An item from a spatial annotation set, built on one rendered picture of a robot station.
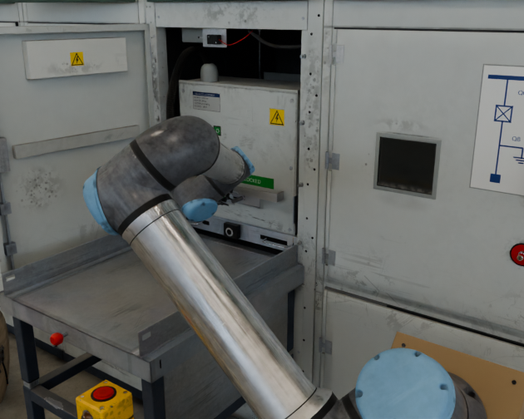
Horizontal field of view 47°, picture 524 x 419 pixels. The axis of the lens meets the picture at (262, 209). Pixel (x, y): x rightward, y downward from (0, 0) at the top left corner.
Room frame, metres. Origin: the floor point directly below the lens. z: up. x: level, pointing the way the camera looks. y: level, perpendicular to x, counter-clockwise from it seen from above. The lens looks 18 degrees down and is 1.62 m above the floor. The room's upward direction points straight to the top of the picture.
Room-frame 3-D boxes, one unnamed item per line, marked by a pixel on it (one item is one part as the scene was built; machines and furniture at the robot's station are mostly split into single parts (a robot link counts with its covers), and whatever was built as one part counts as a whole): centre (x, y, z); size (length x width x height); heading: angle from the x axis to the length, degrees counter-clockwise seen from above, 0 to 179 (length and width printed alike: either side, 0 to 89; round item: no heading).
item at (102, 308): (1.66, 0.31, 0.82); 0.68 x 0.62 x 0.06; 144
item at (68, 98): (1.93, 0.61, 1.21); 0.63 x 0.07 x 0.74; 139
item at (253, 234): (1.99, 0.08, 0.89); 0.54 x 0.05 x 0.06; 54
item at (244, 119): (1.97, 0.09, 1.15); 0.48 x 0.01 x 0.48; 54
